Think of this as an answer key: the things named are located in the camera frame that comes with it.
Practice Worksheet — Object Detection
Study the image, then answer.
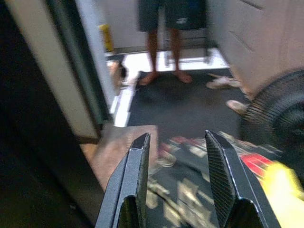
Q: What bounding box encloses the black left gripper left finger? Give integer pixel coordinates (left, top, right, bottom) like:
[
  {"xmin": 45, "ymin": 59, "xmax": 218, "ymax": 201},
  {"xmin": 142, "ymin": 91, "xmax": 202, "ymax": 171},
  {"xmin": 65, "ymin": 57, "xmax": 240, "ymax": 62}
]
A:
[{"xmin": 95, "ymin": 133, "xmax": 151, "ymax": 228}]

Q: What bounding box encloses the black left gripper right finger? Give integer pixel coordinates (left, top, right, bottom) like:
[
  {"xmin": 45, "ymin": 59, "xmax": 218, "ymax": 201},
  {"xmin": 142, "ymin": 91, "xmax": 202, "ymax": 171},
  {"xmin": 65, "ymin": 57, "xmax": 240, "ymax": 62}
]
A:
[{"xmin": 205, "ymin": 130, "xmax": 281, "ymax": 228}]

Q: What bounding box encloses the black printed floor mat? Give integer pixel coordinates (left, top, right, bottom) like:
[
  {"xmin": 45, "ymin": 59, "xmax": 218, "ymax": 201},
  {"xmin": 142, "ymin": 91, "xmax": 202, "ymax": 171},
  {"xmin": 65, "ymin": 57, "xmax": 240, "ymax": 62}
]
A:
[{"xmin": 144, "ymin": 132, "xmax": 283, "ymax": 228}]

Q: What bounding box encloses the bright yellow object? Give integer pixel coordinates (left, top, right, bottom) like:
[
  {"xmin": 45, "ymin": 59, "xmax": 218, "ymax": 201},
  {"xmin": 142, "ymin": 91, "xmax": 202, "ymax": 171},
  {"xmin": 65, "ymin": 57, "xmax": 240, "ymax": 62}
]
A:
[{"xmin": 262, "ymin": 161, "xmax": 304, "ymax": 228}]

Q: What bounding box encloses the white slipper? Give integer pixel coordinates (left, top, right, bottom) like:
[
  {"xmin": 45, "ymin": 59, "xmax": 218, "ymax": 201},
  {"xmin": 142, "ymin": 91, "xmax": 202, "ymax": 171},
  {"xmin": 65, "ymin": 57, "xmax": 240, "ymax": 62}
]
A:
[
  {"xmin": 226, "ymin": 99, "xmax": 249, "ymax": 114},
  {"xmin": 206, "ymin": 75, "xmax": 240, "ymax": 89}
]

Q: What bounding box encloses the black round fan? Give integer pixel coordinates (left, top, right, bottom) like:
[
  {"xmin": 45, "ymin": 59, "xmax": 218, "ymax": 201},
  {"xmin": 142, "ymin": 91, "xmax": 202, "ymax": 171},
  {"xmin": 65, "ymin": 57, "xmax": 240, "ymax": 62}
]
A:
[{"xmin": 240, "ymin": 68, "xmax": 304, "ymax": 155}]

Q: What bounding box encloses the white door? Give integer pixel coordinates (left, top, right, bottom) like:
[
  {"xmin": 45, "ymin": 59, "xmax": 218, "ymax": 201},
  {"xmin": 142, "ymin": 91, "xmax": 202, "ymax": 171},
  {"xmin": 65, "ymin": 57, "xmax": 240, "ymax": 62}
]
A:
[{"xmin": 4, "ymin": 0, "xmax": 105, "ymax": 144}]

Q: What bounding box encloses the white cabinet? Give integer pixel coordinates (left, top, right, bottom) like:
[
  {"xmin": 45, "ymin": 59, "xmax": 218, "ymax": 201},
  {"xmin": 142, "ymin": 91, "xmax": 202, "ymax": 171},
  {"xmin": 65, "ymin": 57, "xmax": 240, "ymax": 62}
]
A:
[{"xmin": 206, "ymin": 0, "xmax": 304, "ymax": 95}]

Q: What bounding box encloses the yellow bottle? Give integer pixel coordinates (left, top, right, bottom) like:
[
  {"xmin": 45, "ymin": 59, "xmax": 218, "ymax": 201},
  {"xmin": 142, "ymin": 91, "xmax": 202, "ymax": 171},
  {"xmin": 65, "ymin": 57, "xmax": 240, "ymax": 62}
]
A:
[{"xmin": 98, "ymin": 23, "xmax": 114, "ymax": 52}]

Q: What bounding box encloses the person in dark shorts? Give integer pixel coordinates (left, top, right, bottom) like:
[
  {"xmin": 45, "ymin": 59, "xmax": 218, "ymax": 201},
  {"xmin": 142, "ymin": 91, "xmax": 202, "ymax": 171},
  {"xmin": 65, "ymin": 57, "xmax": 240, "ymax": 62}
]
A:
[{"xmin": 137, "ymin": 0, "xmax": 207, "ymax": 86}]

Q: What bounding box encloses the black metal chair frame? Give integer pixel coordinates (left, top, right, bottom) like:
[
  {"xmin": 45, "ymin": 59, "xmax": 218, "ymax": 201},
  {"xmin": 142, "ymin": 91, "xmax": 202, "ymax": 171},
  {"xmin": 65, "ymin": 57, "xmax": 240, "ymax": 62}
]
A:
[{"xmin": 163, "ymin": 27, "xmax": 214, "ymax": 68}]

